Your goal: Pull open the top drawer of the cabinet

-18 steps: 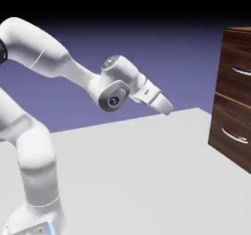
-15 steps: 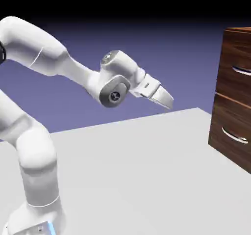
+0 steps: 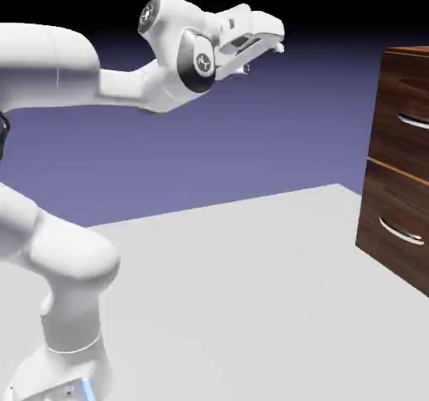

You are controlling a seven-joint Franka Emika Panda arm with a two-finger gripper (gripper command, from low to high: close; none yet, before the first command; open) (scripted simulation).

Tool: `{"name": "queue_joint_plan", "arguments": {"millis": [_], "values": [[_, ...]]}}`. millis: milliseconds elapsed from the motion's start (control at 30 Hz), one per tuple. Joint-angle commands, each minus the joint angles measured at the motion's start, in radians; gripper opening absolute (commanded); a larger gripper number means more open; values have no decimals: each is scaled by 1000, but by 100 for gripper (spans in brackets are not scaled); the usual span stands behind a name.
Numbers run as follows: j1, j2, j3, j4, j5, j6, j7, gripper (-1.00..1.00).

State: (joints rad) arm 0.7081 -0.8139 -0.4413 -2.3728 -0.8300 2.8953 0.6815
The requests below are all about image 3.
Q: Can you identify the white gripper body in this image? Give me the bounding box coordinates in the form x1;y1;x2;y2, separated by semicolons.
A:
214;10;287;81

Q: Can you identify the dark wood drawer front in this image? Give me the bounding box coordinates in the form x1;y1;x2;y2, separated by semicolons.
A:
355;159;429;297
367;51;429;183

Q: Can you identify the dark wood cabinet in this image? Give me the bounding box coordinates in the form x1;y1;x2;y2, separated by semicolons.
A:
354;45;429;298

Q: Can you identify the curved silver drawer handle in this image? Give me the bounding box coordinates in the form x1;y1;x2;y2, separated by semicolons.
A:
396;112;429;131
379;216;426;247

